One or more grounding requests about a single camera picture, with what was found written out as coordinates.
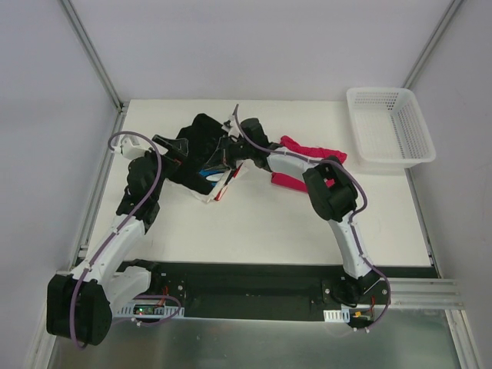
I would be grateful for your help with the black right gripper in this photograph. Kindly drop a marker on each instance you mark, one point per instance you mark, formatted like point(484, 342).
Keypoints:
point(234, 147)

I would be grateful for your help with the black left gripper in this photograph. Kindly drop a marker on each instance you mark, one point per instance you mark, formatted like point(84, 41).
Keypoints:
point(169, 154)

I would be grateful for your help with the black t shirt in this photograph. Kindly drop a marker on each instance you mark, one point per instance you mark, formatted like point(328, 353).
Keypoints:
point(203, 136)

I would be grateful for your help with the white red shirt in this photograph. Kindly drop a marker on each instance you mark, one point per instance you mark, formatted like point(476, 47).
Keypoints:
point(220, 179)

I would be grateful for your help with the pink t shirt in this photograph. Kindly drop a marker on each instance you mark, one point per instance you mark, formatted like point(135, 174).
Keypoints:
point(312, 154)

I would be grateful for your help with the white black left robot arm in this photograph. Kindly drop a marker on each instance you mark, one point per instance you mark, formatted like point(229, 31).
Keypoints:
point(82, 303)

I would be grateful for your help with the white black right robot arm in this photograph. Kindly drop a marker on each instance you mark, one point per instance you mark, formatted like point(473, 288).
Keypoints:
point(335, 196)

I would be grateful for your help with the white perforated plastic basket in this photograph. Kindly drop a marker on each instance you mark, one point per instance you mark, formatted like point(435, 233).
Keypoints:
point(389, 129)

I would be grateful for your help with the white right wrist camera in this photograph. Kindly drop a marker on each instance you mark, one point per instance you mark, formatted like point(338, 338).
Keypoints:
point(230, 126)

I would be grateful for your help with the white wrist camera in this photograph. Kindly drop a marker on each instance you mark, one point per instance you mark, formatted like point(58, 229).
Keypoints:
point(127, 146)
point(230, 126)

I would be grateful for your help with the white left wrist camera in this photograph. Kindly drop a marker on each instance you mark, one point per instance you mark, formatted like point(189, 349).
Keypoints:
point(127, 146)

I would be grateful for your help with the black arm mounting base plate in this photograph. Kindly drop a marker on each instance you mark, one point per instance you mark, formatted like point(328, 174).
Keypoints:
point(265, 292)

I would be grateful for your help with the white slotted cable duct left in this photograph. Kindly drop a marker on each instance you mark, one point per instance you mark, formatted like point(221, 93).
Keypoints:
point(150, 311)

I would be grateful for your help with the white slotted cable duct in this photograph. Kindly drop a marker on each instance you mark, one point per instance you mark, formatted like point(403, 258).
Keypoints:
point(150, 311)
point(337, 316)

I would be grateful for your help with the white slotted cable duct right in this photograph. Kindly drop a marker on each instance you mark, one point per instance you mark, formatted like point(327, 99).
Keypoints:
point(337, 316)

